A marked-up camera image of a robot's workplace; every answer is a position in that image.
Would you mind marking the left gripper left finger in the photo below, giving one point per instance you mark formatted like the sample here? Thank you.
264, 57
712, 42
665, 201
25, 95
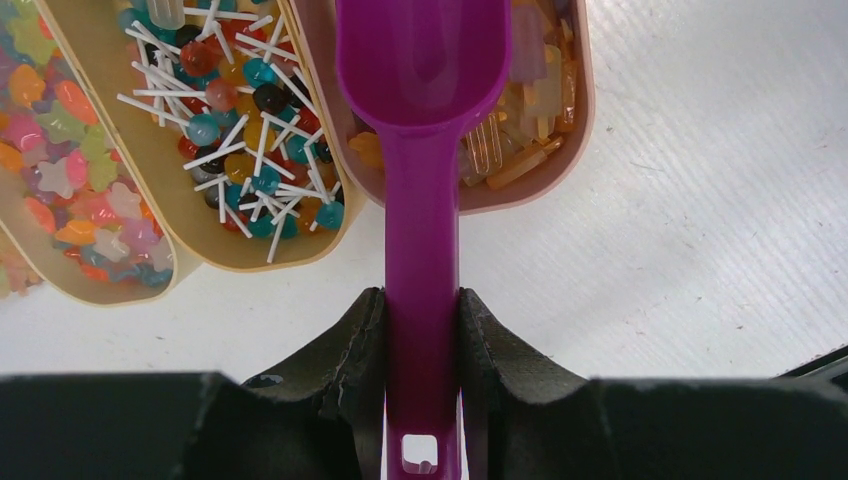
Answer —
318, 414

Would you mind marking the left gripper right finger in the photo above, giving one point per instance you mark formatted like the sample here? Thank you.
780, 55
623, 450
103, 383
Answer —
526, 417

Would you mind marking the magenta plastic scoop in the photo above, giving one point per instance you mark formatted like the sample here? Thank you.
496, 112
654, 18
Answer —
422, 74

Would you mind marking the tray of popsicle candies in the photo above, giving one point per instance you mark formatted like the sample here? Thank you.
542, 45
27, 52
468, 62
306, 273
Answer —
555, 115

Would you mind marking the tray of gummy candies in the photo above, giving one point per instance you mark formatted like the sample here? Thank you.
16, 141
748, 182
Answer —
72, 210

